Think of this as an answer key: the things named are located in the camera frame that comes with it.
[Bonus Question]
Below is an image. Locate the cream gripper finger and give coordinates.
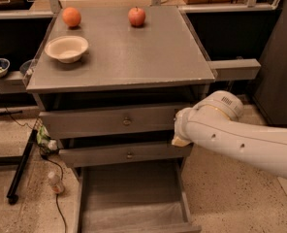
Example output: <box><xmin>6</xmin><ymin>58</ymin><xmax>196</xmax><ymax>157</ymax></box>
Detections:
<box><xmin>172</xmin><ymin>136</ymin><xmax>190</xmax><ymax>148</ymax></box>

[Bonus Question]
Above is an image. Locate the middle grey drawer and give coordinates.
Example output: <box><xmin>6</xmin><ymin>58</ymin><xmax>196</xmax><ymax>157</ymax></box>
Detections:
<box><xmin>59</xmin><ymin>141</ymin><xmax>193</xmax><ymax>168</ymax></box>

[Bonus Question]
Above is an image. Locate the grey drawer cabinet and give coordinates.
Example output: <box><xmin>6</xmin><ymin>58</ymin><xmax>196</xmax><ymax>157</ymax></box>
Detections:
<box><xmin>25</xmin><ymin>5</ymin><xmax>217</xmax><ymax>233</ymax></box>

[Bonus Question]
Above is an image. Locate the bottom grey open drawer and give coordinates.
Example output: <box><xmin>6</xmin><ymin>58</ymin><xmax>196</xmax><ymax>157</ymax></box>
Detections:
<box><xmin>74</xmin><ymin>160</ymin><xmax>202</xmax><ymax>233</ymax></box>

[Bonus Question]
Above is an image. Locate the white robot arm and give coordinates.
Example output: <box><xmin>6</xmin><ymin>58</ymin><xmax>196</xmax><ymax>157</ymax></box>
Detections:
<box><xmin>172</xmin><ymin>91</ymin><xmax>287</xmax><ymax>179</ymax></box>

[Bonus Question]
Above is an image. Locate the red apple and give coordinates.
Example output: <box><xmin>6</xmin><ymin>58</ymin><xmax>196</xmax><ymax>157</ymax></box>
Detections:
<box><xmin>128</xmin><ymin>7</ymin><xmax>145</xmax><ymax>27</ymax></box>

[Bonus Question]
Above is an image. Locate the black stand leg with wheel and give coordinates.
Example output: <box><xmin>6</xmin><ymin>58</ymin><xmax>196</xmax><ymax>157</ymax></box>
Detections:
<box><xmin>7</xmin><ymin>129</ymin><xmax>37</xmax><ymax>205</ymax></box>

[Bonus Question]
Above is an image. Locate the clear plastic bottle on floor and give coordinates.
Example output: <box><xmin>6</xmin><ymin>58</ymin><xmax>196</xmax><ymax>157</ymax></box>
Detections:
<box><xmin>48</xmin><ymin>172</ymin><xmax>65</xmax><ymax>194</ymax></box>

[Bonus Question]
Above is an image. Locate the clear plastic container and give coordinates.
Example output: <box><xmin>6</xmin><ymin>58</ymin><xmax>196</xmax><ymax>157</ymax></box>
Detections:
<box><xmin>19</xmin><ymin>59</ymin><xmax>38</xmax><ymax>86</ymax></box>

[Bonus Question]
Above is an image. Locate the black cable on floor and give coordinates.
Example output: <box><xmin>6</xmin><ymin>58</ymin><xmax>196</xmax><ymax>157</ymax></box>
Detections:
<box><xmin>0</xmin><ymin>81</ymin><xmax>68</xmax><ymax>233</ymax></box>

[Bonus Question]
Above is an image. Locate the white paper bowl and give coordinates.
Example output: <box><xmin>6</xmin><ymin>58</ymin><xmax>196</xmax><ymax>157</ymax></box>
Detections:
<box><xmin>45</xmin><ymin>36</ymin><xmax>88</xmax><ymax>63</ymax></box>

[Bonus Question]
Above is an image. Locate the green chip bag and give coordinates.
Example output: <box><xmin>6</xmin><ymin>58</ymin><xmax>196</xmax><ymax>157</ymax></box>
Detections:
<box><xmin>36</xmin><ymin>125</ymin><xmax>58</xmax><ymax>151</ymax></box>

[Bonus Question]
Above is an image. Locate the top grey drawer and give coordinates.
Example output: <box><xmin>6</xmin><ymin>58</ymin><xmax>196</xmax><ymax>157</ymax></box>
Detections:
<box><xmin>39</xmin><ymin>101</ymin><xmax>207</xmax><ymax>140</ymax></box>

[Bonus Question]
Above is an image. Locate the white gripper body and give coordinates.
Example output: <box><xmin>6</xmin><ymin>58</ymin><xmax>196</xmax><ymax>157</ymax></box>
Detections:
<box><xmin>173</xmin><ymin>108</ymin><xmax>194</xmax><ymax>142</ymax></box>

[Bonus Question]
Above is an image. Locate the grey side shelf beam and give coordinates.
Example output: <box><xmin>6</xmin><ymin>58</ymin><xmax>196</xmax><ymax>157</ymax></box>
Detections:
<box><xmin>208</xmin><ymin>59</ymin><xmax>261</xmax><ymax>82</ymax></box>

